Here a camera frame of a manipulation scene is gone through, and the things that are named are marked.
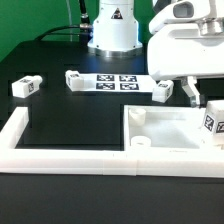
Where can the white marker sheet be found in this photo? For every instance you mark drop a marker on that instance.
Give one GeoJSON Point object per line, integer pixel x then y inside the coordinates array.
{"type": "Point", "coordinates": [118, 82]}

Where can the white U-shaped fence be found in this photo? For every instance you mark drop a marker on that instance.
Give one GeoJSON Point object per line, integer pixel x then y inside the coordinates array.
{"type": "Point", "coordinates": [154, 162]}

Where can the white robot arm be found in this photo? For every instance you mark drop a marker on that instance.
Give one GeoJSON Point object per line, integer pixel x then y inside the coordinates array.
{"type": "Point", "coordinates": [115, 31]}

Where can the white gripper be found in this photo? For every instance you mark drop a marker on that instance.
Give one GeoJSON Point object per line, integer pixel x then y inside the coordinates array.
{"type": "Point", "coordinates": [187, 40]}

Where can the white square tabletop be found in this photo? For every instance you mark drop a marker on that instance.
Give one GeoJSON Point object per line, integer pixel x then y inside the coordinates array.
{"type": "Point", "coordinates": [159, 127]}

